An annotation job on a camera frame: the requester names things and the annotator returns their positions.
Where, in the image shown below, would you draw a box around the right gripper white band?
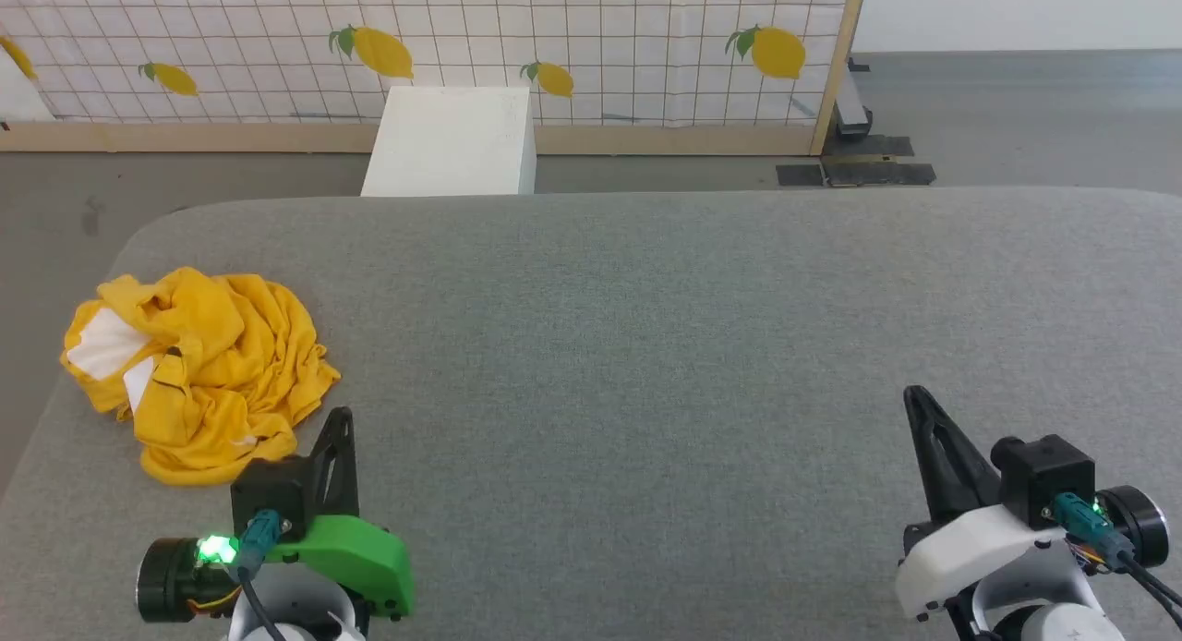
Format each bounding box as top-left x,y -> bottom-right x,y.
893,384 -> 1065,622

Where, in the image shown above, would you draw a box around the arm black teal-plug cable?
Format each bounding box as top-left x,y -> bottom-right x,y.
1052,492 -> 1182,628
234,509 -> 289,641

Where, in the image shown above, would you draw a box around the lemon print tiled partition screen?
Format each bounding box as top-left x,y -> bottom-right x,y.
0,0 -> 870,156

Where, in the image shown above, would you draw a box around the black metal partition foot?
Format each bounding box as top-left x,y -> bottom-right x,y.
831,57 -> 874,143

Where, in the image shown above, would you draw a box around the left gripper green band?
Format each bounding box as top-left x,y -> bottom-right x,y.
271,406 -> 415,622

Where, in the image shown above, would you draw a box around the white rectangular box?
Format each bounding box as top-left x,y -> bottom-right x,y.
360,86 -> 537,198

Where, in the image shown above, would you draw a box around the yellow garment with white patches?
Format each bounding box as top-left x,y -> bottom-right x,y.
60,267 -> 343,487

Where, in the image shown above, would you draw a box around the black tape floor patches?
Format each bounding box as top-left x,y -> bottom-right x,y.
776,135 -> 936,188

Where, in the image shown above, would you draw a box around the right arm black teal-plug cable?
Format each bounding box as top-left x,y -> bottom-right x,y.
1052,492 -> 1182,628

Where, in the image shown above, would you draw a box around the left arm black teal-plug cable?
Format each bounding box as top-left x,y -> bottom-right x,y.
234,509 -> 289,641

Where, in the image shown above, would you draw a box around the grey fabric sofa cushion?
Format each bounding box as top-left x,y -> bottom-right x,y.
0,187 -> 1182,641

